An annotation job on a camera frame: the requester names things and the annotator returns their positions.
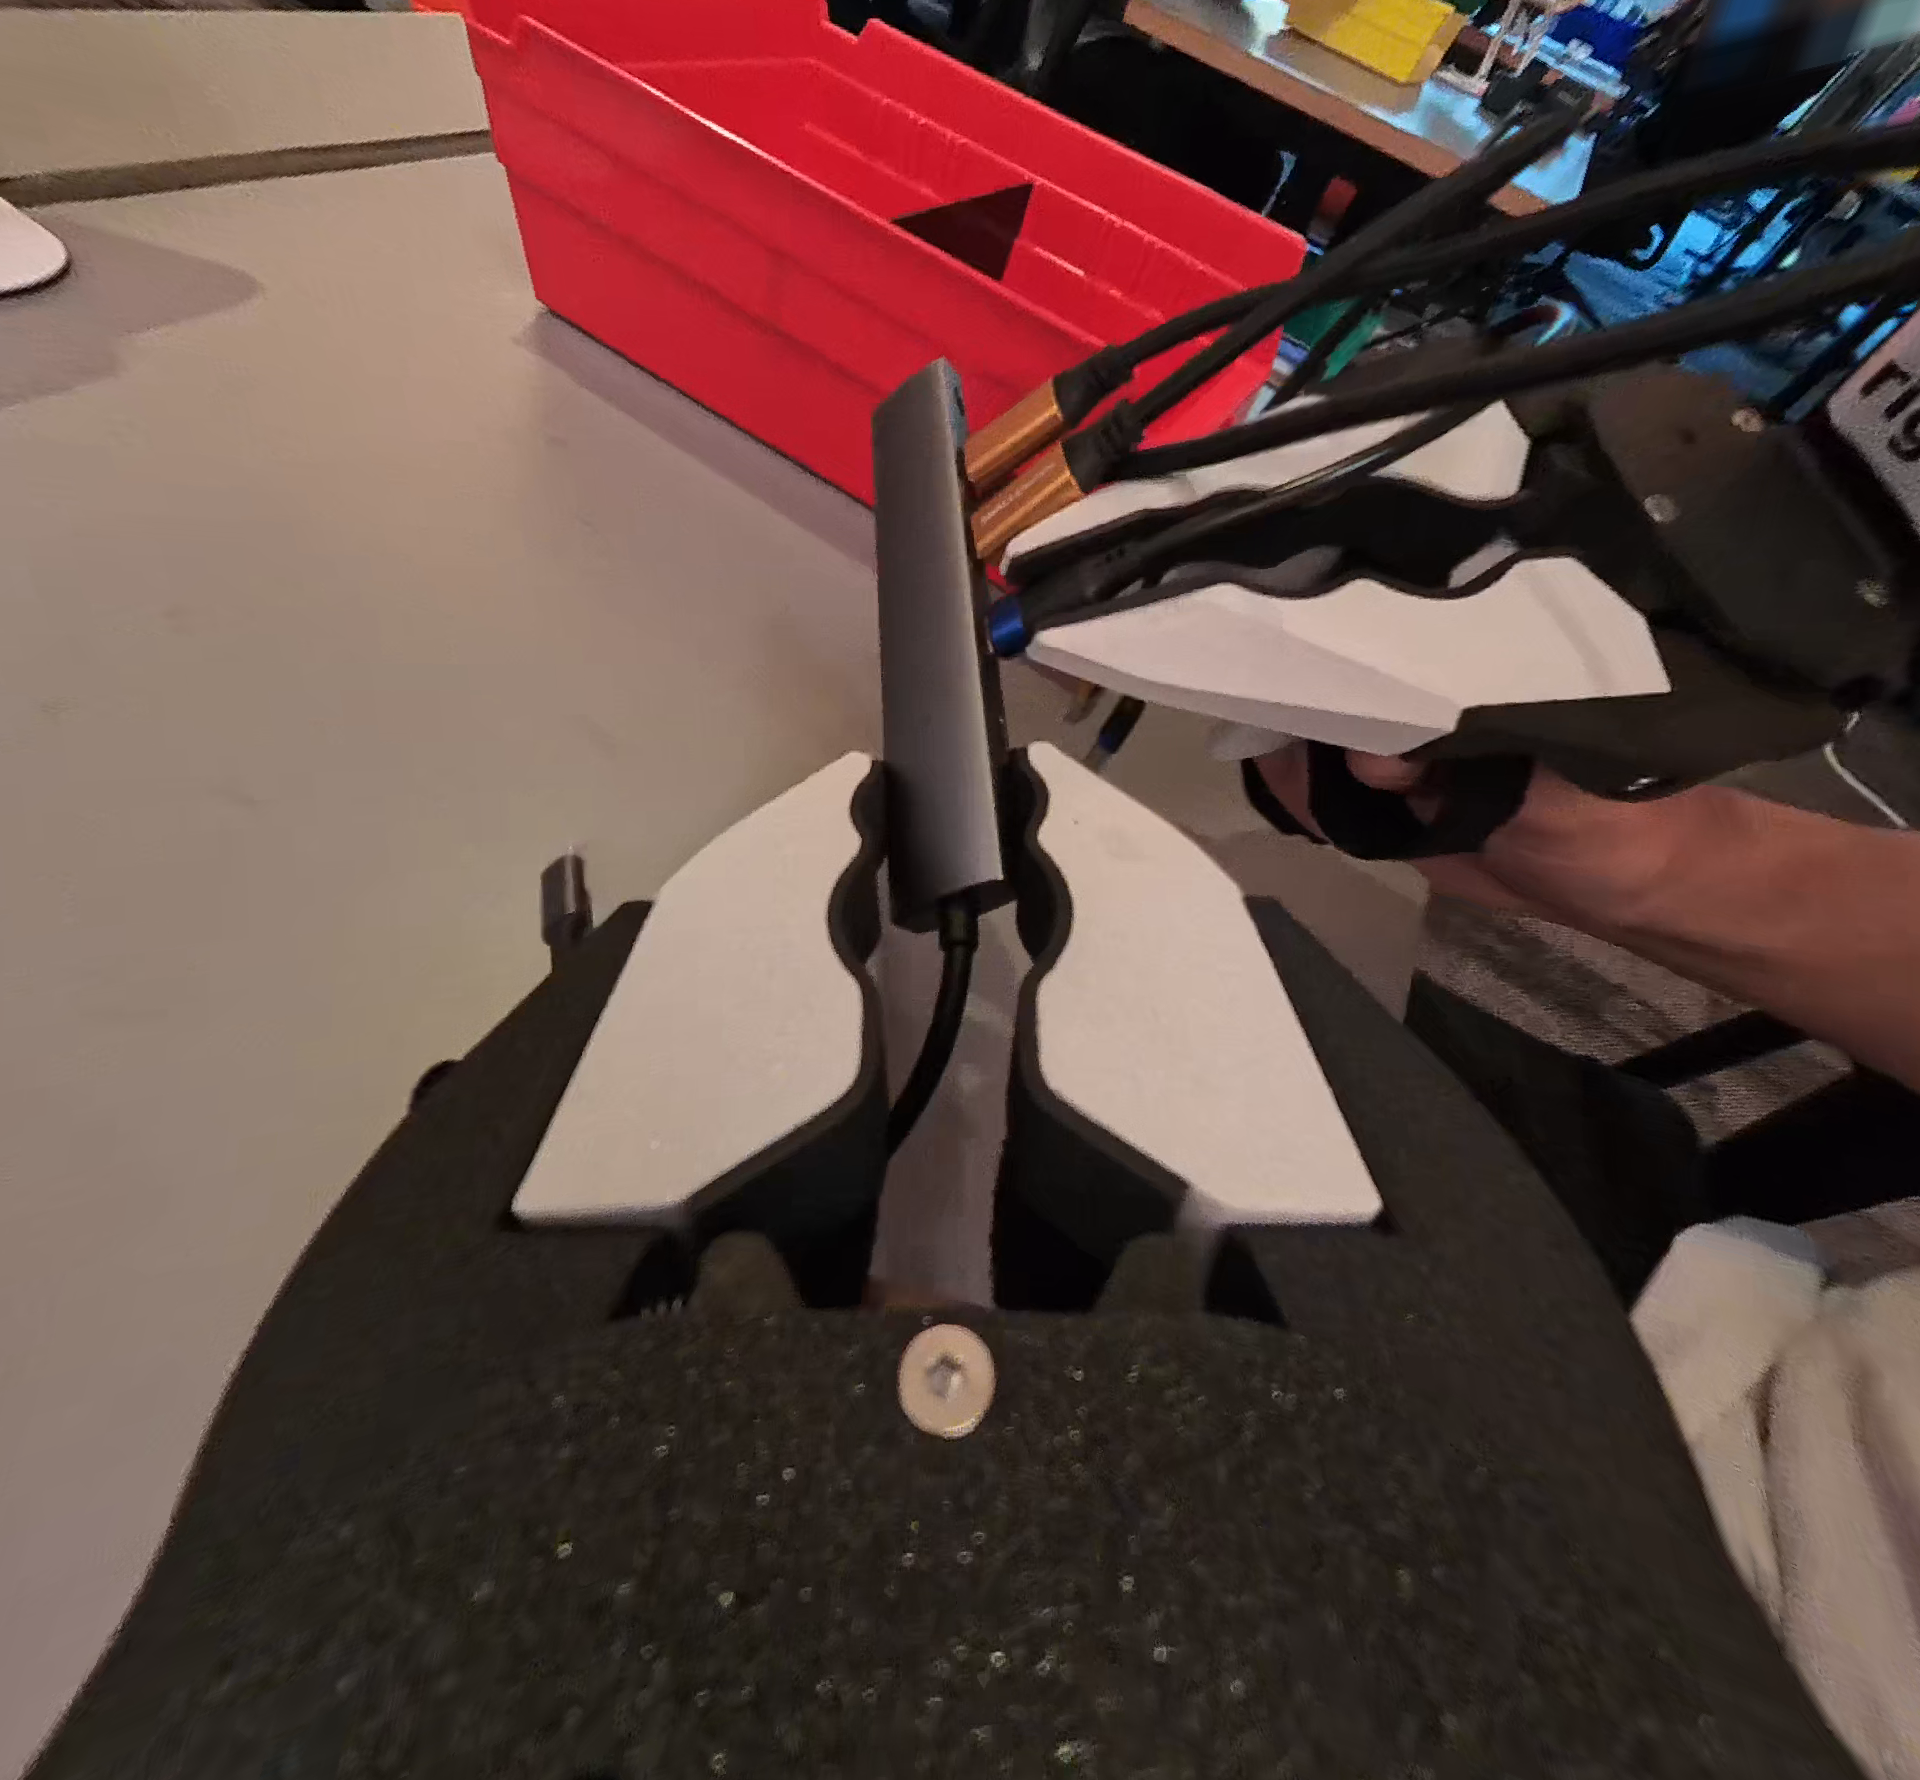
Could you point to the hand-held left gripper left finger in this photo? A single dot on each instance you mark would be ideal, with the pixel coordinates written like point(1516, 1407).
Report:
point(707, 1060)

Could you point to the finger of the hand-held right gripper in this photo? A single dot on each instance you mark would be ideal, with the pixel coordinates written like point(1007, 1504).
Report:
point(1424, 450)
point(1348, 672)

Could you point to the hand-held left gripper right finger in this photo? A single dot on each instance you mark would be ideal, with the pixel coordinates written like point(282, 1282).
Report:
point(1188, 1060)

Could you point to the grey USB hub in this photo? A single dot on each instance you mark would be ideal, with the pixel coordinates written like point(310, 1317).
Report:
point(930, 611)

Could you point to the red storage bin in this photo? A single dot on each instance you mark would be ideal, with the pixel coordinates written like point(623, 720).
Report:
point(675, 235)

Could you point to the grey desk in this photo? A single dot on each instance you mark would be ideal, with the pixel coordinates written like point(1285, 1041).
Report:
point(371, 611)

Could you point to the person's right hand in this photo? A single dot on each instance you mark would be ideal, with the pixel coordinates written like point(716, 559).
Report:
point(1590, 848)

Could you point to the wooden table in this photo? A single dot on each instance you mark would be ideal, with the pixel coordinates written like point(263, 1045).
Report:
point(1348, 108)

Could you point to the person's dark trousers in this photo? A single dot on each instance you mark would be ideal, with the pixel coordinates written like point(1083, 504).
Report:
point(1559, 1136)

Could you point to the yellow storage bin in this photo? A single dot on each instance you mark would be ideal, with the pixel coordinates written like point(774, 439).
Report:
point(1368, 17)

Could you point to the black bin divider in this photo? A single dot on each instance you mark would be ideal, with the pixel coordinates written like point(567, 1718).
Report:
point(976, 227)

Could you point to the person's cream shirt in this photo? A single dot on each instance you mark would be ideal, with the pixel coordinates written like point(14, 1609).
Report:
point(1797, 1479)

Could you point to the white stand with black board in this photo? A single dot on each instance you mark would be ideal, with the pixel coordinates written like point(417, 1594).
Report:
point(24, 252)

